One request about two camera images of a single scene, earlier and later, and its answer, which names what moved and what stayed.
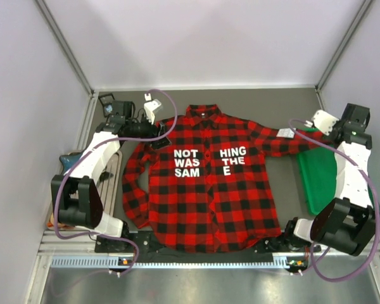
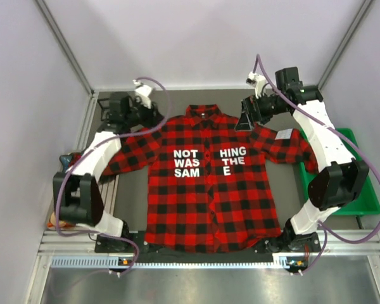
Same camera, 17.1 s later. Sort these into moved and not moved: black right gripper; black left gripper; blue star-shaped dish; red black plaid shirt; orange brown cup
Moved: black right gripper; red black plaid shirt; black left gripper
Not moved: blue star-shaped dish; orange brown cup
